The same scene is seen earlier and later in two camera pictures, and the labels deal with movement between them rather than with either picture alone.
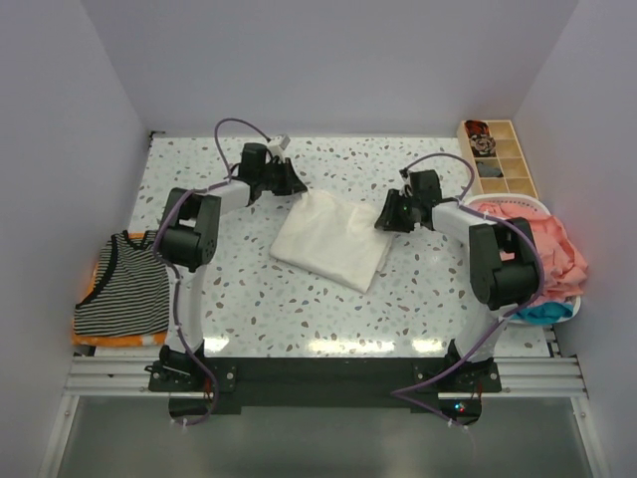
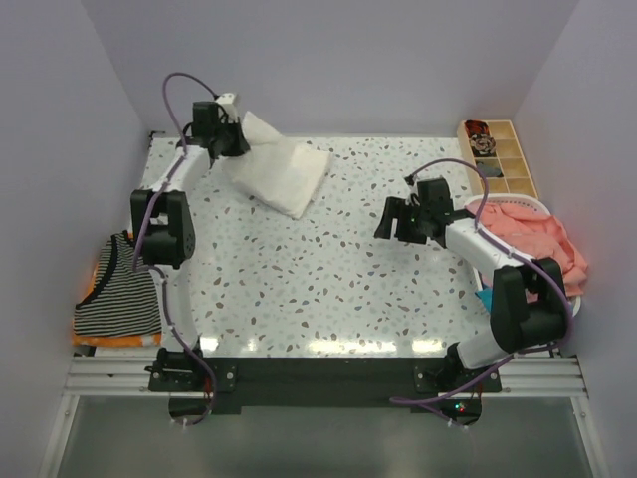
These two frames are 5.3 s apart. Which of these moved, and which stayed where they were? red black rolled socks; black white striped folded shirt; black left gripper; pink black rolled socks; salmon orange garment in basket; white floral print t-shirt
Moved: black left gripper; white floral print t-shirt
Stayed: pink black rolled socks; red black rolled socks; black white striped folded shirt; salmon orange garment in basket
